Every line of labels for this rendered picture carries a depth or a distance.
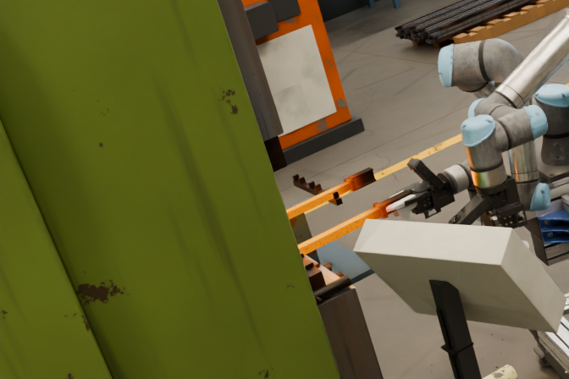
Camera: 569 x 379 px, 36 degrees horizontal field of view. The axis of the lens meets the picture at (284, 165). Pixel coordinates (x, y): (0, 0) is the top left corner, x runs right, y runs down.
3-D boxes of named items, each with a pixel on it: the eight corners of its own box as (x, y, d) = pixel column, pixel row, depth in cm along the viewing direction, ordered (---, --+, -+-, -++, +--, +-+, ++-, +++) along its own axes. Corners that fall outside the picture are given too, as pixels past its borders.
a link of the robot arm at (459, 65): (543, 134, 276) (482, 72, 233) (497, 139, 285) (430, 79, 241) (543, 99, 280) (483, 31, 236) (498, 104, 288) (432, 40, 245)
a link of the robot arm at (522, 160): (533, 31, 238) (555, 205, 243) (494, 38, 244) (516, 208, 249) (520, 33, 228) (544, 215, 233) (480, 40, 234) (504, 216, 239)
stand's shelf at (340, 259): (322, 238, 314) (320, 233, 314) (378, 270, 279) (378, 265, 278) (250, 274, 304) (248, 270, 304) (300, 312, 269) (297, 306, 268)
